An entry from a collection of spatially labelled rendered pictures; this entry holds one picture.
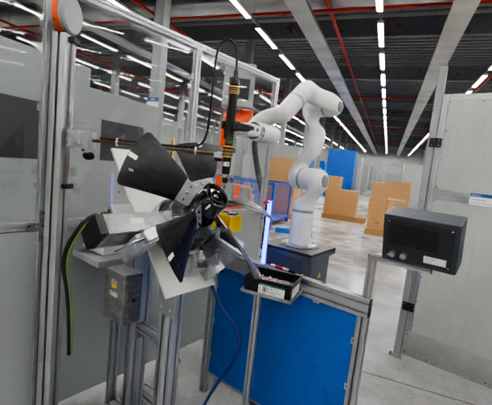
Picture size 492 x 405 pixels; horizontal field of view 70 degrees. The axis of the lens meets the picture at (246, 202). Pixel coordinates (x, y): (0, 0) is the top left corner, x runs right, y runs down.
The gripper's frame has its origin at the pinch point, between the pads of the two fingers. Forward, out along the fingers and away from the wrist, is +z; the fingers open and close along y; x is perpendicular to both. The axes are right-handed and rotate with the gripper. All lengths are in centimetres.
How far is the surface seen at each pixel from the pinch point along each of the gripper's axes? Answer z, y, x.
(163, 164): 26.3, 7.2, -18.4
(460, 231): -29, -83, -29
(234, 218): -35, 21, -45
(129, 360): 17, 32, -110
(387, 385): -131, -46, -150
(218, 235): 0.7, -0.4, -46.1
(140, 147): 33.8, 11.6, -13.3
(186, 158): 4.9, 18.9, -15.5
